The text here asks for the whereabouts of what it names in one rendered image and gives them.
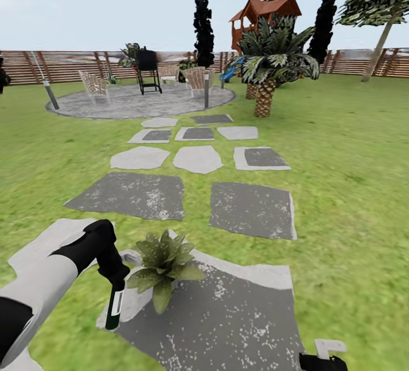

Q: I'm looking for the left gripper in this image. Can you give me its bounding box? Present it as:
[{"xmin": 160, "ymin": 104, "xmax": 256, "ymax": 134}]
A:
[{"xmin": 97, "ymin": 252, "xmax": 130, "ymax": 290}]

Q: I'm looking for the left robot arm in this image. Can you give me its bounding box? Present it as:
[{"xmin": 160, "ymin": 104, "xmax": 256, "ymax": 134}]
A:
[{"xmin": 0, "ymin": 219, "xmax": 143, "ymax": 369}]

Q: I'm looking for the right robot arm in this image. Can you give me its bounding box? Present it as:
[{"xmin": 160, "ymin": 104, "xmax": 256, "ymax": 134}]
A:
[{"xmin": 299, "ymin": 339, "xmax": 348, "ymax": 371}]

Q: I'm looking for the insectifuge atomizer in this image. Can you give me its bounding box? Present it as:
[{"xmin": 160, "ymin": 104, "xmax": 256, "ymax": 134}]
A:
[{"xmin": 105, "ymin": 278, "xmax": 128, "ymax": 330}]

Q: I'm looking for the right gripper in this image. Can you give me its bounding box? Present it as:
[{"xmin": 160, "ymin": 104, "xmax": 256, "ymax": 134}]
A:
[{"xmin": 299, "ymin": 353, "xmax": 348, "ymax": 371}]

